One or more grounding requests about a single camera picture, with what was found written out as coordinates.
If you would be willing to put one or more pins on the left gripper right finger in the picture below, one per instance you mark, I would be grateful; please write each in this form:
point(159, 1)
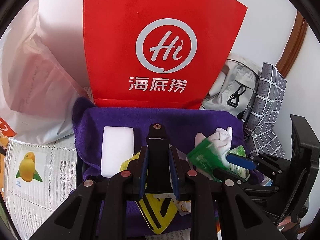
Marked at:
point(178, 169)

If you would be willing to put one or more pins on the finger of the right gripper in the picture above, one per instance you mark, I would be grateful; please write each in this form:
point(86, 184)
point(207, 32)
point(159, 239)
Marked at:
point(241, 161)

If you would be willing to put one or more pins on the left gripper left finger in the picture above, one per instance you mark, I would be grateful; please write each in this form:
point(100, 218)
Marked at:
point(138, 169)

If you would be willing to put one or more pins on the green tissue pack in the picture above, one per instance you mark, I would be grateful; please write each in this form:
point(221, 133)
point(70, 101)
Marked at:
point(242, 172)

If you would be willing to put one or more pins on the black clip tool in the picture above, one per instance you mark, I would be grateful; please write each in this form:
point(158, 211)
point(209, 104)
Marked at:
point(158, 178)

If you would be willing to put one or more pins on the green wipes packet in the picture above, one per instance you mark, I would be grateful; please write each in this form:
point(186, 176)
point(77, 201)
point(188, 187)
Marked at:
point(206, 158)

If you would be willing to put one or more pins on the yellow black pouch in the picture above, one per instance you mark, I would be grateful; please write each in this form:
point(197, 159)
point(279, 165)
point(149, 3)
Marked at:
point(157, 212)

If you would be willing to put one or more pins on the white snack packet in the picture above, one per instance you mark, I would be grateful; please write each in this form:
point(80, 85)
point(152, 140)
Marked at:
point(183, 206)

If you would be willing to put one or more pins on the right hand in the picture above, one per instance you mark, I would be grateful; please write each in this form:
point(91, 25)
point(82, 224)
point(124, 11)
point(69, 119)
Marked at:
point(286, 224)

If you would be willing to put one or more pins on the white glove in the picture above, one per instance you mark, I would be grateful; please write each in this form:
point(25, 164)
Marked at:
point(221, 141)

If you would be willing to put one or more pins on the white foam block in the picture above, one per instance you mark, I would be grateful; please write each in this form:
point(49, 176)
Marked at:
point(117, 147)

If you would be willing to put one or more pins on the purple towel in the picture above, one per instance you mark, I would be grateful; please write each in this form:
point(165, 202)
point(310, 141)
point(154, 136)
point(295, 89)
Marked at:
point(181, 125)

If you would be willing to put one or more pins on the grey checked cushion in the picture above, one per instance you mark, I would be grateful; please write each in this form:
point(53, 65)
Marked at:
point(262, 111)

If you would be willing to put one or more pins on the grey backpack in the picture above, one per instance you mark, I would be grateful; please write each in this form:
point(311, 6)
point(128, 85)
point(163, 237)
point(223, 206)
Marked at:
point(234, 86)

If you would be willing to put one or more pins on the red paper shopping bag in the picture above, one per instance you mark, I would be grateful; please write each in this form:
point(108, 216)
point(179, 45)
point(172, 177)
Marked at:
point(157, 53)

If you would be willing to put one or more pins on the white Miniso plastic bag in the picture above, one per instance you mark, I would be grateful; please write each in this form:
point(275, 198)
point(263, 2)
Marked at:
point(37, 94)

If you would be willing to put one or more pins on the brown wooden door frame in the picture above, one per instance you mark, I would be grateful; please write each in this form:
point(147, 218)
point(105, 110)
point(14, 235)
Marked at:
point(293, 45)

